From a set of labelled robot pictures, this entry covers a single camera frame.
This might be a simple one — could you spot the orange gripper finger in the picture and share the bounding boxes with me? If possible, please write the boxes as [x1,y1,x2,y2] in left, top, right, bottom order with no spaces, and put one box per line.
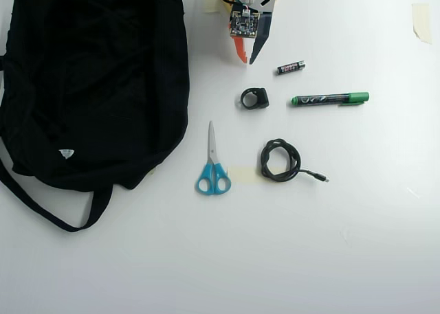
[232,38,249,65]

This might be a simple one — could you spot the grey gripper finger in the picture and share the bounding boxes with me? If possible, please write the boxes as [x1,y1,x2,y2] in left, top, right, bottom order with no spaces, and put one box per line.
[249,13,276,66]

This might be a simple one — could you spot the green marker with black barrel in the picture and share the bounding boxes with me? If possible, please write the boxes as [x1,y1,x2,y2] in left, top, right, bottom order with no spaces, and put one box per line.
[290,91,371,109]

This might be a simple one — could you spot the black fabric bag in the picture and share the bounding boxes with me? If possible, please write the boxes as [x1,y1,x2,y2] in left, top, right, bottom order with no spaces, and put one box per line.
[0,0,191,233]

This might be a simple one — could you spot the black AAA battery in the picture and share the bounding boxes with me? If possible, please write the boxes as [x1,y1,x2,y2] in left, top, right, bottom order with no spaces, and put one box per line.
[276,60,307,76]

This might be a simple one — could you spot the short strip of masking tape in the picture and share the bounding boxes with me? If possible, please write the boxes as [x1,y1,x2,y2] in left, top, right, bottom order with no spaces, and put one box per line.
[227,165,263,184]

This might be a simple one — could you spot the long strip of masking tape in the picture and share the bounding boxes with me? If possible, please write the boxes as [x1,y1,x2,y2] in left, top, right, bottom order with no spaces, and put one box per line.
[411,2,433,45]

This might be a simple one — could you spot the wrist camera circuit board mount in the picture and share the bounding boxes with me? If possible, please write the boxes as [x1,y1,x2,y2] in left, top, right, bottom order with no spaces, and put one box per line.
[228,3,262,40]

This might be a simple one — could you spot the black ring strap device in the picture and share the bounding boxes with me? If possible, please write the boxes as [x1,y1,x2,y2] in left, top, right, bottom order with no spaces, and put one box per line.
[236,87,270,111]

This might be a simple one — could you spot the blue handled scissors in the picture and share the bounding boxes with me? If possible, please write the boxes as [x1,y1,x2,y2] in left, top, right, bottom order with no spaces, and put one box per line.
[195,120,232,196]

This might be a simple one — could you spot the black coiled usb cable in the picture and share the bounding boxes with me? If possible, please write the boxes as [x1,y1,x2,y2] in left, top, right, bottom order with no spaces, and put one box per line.
[259,138,330,184]

